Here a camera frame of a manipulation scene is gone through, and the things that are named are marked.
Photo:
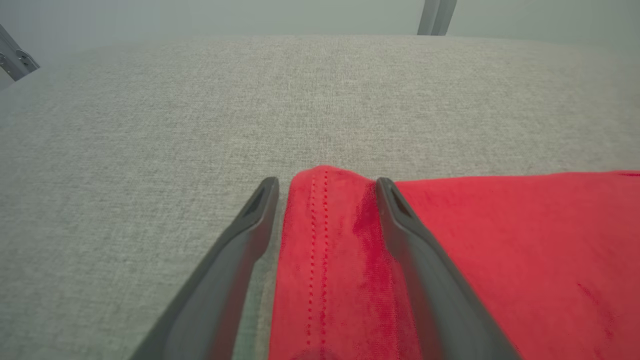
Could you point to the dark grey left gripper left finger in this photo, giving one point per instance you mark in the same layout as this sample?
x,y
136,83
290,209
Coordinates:
x,y
220,280

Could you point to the grey metal bracket with holes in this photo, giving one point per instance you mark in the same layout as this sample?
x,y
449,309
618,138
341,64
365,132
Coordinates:
x,y
15,57

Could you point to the grey metal post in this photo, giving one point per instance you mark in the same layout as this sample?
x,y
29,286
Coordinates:
x,y
436,15

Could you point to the grey fabric sofa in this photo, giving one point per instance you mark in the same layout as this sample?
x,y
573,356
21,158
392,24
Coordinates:
x,y
200,125

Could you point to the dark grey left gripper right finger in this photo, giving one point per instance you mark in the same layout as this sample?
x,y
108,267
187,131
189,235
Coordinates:
x,y
440,300

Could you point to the red and white shirt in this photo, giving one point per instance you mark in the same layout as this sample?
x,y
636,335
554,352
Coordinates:
x,y
540,250

